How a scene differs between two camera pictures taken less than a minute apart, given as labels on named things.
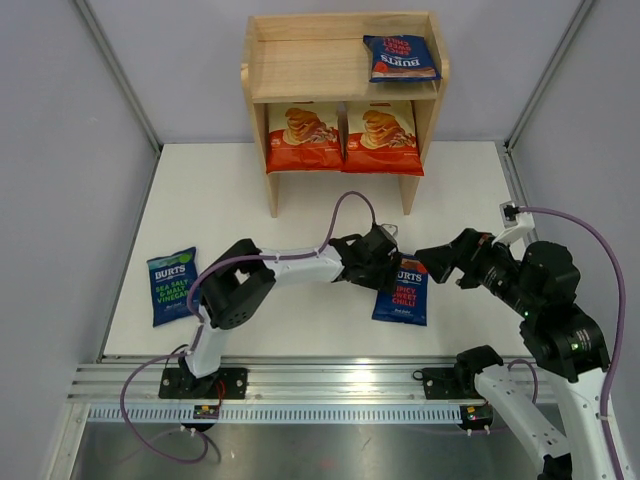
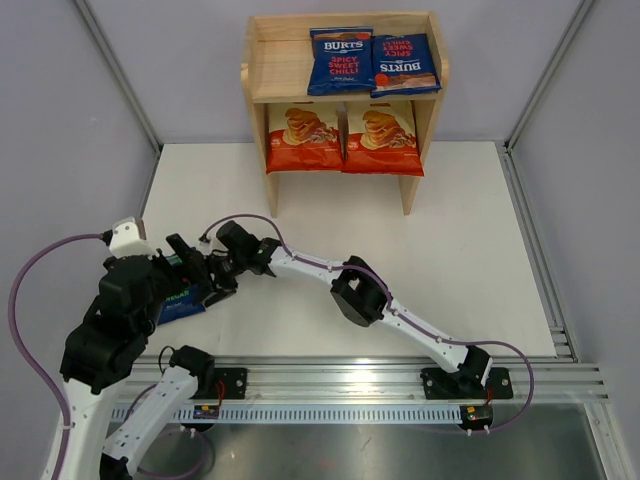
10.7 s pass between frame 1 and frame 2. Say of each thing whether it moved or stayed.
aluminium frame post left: stayed
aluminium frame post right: stayed
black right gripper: moved
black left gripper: moved
